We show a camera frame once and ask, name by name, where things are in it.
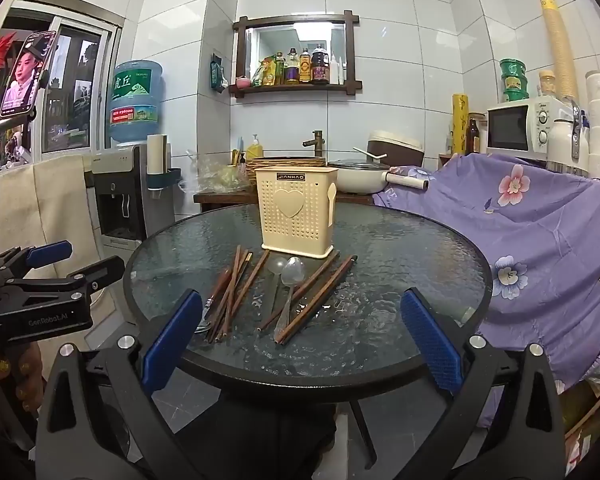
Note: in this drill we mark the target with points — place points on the tall stack of paper cups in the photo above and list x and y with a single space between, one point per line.
560 45

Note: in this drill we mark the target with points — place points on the blue water jug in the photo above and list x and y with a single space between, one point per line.
135 102

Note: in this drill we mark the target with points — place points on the pile of wooden chopsticks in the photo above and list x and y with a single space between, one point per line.
325 289

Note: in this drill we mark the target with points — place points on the dark wooden framed shelf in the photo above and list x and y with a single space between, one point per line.
295 91

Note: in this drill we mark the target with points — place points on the dark sauce bottle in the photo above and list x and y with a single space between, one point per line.
320 64

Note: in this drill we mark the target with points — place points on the person's left hand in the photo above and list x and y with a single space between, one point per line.
25 380

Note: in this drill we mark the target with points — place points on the white ladle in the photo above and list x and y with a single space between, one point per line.
367 152

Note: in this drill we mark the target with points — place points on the round glass table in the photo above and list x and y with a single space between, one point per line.
380 270

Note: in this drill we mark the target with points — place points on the yellow dish soap bottle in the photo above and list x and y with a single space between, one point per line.
254 150

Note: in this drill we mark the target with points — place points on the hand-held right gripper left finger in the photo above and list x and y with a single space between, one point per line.
172 340

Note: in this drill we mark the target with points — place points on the yellow snack packet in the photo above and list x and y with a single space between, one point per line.
269 71

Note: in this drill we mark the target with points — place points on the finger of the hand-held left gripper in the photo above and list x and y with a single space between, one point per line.
50 253
97 270

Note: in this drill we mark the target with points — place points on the grey water dispenser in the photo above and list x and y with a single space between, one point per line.
125 195

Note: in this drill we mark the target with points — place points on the bronze faucet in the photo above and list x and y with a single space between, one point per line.
316 142

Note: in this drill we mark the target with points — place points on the dark wooden counter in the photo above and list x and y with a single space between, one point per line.
220 199

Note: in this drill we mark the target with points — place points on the white paper cup tube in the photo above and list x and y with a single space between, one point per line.
155 152

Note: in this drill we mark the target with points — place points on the clear plastic bag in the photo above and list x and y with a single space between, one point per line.
220 175

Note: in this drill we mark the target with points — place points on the white cling film roll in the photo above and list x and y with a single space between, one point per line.
407 180

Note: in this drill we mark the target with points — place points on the white squeeze bottle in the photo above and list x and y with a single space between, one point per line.
334 72

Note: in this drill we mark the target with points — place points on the smartphone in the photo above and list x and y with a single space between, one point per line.
25 75

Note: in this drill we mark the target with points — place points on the brown glass bottle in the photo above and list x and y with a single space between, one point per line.
472 137

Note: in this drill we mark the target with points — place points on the sliding glass window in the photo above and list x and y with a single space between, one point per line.
75 90

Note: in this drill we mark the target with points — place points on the glass pan lid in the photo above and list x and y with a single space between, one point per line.
352 164

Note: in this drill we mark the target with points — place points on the teal cup holder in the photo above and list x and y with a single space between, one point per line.
162 179

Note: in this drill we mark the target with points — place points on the brown and white rice cooker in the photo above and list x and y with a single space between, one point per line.
400 147

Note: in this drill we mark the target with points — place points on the white thermos jug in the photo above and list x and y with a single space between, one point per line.
562 145

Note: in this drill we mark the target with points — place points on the yellow roll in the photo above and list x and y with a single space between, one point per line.
460 120

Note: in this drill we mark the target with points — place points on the green wall packet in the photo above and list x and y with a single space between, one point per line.
215 74

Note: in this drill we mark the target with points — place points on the woven basin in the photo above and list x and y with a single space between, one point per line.
290 162

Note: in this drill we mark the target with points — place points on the bottle with yellow label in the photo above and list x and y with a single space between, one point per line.
305 66

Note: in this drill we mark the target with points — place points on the pink bowl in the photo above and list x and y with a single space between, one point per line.
242 81

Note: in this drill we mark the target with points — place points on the purple floral cloth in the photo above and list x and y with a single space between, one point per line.
530 240

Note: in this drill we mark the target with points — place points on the white microwave oven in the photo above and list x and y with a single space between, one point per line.
507 130

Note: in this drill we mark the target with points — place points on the amber bottle purple label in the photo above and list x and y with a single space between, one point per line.
292 67

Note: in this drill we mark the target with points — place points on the green bottle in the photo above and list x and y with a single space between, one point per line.
279 67

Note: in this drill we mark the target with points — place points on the cream plastic utensil holder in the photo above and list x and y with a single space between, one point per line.
295 210

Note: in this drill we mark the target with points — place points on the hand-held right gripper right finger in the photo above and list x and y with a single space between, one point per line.
430 345

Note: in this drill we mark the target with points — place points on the beige cloth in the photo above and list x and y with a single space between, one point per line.
45 200

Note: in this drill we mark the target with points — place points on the cream cooking pan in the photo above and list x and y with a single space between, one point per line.
355 181

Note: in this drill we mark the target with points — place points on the glass jar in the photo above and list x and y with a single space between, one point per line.
547 84

